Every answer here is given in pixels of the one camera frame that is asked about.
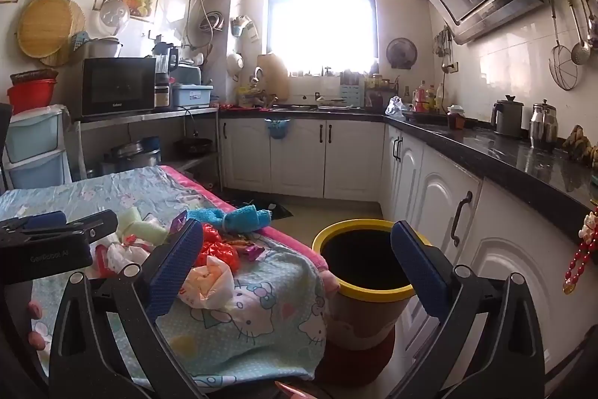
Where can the white base cabinets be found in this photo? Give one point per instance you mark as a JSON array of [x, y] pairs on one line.
[[434, 193], [299, 156]]

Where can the yellow packets by sink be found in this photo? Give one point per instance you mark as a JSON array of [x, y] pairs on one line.
[[250, 96]]

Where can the steel slotted ladle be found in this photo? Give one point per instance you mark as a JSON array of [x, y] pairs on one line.
[[581, 51]]

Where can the hanging small utensils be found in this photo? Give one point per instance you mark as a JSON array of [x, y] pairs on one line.
[[443, 41]]

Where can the yellow oil bottle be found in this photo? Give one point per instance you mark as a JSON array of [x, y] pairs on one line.
[[432, 97]]

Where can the person's right hand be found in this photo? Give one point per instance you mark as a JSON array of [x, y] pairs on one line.
[[294, 392]]

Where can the blue hanging door bin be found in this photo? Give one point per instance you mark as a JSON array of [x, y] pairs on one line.
[[277, 129]]

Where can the cartoon cat printed blanket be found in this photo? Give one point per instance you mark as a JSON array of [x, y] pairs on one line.
[[261, 315]]

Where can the black stone countertop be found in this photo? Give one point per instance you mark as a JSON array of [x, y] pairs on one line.
[[490, 146]]

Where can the blue wall holder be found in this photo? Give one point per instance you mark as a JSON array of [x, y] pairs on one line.
[[240, 27]]

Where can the white orange plastic bag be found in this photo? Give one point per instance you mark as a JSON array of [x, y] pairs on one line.
[[210, 282]]

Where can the black floor mat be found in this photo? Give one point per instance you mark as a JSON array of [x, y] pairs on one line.
[[280, 212]]

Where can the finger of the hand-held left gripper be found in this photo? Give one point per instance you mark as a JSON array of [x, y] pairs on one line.
[[98, 223], [46, 220]]

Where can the pink fleece blanket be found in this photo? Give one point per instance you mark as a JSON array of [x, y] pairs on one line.
[[289, 241]]

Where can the person's left hand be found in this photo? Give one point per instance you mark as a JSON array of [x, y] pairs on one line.
[[36, 339]]

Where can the red plastic basin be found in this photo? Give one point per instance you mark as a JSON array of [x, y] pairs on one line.
[[30, 97]]

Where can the red crinkled wrapper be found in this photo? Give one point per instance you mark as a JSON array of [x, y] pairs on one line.
[[209, 234], [219, 254]]

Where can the steel shelf table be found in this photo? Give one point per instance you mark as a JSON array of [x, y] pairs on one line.
[[140, 115]]

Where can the sink faucet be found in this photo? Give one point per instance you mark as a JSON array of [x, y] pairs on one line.
[[257, 76]]

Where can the black wok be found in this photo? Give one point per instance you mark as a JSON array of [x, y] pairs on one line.
[[192, 145]]

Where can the brown ginger roots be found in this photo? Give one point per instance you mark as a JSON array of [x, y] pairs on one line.
[[579, 144]]

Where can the black microwave oven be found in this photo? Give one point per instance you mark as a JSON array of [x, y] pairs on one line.
[[117, 86]]

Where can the clear oil bottle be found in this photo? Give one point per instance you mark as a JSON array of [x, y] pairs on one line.
[[439, 97]]

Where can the plastic drawer unit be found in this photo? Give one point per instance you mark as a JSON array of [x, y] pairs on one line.
[[32, 137]]

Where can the large steel pot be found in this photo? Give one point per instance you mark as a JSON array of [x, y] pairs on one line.
[[133, 156]]

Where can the wall socket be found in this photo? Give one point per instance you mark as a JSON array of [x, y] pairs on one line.
[[451, 67]]

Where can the white pot with lid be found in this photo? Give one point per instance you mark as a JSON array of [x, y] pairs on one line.
[[105, 47]]

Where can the steel kettle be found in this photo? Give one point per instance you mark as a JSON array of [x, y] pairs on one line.
[[543, 125]]

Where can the grey kettle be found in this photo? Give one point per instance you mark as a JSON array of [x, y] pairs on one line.
[[507, 118]]

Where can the kitchen window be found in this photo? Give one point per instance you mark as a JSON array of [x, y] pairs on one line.
[[322, 6]]

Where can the white round plastic cover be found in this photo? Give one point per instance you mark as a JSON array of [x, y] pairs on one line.
[[114, 15]]

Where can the small black wall fan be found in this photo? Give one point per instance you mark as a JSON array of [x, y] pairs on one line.
[[402, 53]]

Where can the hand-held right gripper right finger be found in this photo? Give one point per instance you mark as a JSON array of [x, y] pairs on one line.
[[420, 268]]

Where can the small purple candy wrapper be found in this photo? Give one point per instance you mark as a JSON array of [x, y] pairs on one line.
[[253, 252]]

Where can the teal slotted spatula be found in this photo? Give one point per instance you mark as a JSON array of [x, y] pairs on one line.
[[79, 41]]

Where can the white pink wrapper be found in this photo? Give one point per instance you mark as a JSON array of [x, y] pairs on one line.
[[117, 258]]

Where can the spice rack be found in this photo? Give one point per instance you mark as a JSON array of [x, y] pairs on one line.
[[379, 93]]

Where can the round bamboo tray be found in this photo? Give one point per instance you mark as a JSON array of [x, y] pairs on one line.
[[46, 25]]

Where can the pink foil wrapper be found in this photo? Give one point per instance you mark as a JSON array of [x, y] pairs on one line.
[[177, 222]]

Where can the red bead ornament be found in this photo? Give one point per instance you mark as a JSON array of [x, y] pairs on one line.
[[579, 258]]

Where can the black blender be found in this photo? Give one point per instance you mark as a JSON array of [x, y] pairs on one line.
[[163, 67]]

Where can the red cloth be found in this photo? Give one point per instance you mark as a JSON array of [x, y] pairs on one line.
[[227, 105]]

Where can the dark jar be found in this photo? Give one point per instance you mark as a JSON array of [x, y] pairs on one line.
[[456, 118]]

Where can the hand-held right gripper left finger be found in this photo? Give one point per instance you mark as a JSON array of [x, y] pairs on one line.
[[175, 268]]

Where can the red label bottle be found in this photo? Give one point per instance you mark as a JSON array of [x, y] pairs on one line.
[[421, 97]]

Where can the blue towel cloth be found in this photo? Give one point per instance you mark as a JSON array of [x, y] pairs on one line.
[[243, 219]]

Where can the wooden cutting board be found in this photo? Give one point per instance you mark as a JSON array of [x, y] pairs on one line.
[[273, 76]]

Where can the clear plastic bag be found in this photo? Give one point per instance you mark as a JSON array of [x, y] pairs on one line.
[[395, 107]]

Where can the yellow rimmed brown bin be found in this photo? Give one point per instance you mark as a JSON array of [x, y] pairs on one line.
[[359, 319]]

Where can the pale green sponge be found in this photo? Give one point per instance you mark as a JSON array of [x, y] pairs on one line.
[[140, 223]]

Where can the blue round container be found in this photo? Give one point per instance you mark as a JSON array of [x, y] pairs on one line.
[[152, 143]]

